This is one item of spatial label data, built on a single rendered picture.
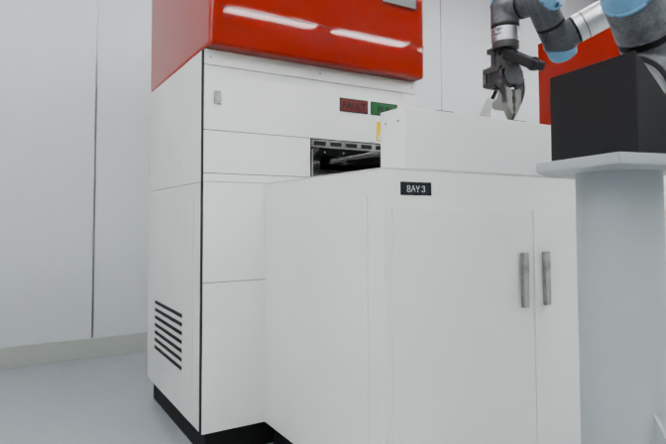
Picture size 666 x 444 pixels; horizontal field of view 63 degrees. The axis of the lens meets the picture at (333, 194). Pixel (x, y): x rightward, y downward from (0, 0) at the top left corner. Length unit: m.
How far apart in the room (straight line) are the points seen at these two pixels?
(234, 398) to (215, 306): 0.29
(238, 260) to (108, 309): 1.53
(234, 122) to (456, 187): 0.74
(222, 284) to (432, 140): 0.78
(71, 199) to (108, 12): 1.01
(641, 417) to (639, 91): 0.60
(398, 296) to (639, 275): 0.47
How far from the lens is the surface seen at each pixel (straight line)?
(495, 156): 1.43
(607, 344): 1.21
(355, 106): 1.94
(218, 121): 1.70
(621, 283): 1.19
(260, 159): 1.74
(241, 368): 1.76
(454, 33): 4.49
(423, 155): 1.27
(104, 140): 3.13
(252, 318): 1.75
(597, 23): 1.63
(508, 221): 1.45
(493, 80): 1.58
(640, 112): 1.15
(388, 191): 1.20
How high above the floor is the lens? 0.71
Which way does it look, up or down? 3 degrees up
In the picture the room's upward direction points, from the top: straight up
